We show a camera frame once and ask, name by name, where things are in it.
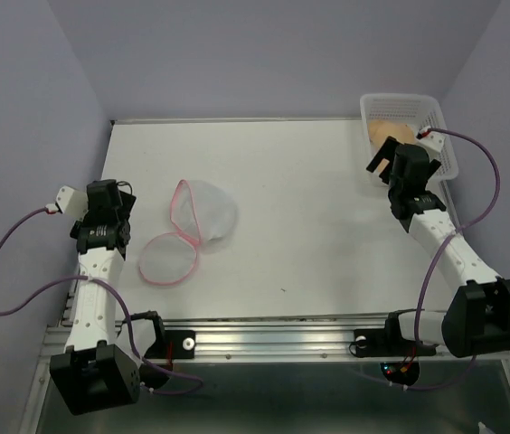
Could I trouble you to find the beige bra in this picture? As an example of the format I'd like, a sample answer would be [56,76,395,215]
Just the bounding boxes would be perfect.
[368,119,416,149]

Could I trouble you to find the white mesh laundry bag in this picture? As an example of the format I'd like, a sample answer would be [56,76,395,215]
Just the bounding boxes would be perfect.
[137,179,238,286]

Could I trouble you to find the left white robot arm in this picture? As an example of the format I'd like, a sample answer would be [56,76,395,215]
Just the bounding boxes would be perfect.
[50,179,139,415]

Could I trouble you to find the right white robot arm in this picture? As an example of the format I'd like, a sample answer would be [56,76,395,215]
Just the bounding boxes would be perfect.
[367,137,510,358]

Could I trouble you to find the white plastic basket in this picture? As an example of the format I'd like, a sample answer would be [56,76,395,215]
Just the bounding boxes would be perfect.
[360,93,458,182]

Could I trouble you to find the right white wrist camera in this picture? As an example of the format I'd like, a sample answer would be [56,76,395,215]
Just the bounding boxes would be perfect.
[415,127,445,156]

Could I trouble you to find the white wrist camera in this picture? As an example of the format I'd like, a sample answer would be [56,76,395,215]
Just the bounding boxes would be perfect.
[55,185,88,221]
[415,127,445,156]

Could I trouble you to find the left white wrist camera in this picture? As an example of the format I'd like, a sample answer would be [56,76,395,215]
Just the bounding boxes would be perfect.
[55,185,88,221]

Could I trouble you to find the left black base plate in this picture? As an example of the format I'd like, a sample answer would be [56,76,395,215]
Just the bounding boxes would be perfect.
[130,311,195,372]

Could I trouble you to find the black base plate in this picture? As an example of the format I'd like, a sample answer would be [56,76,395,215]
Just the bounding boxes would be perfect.
[348,328,437,388]
[130,311,195,372]

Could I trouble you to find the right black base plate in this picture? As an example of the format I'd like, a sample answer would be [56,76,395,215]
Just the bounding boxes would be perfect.
[348,328,437,388]

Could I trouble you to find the aluminium front rail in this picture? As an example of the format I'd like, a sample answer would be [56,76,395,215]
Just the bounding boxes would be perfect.
[37,316,510,363]

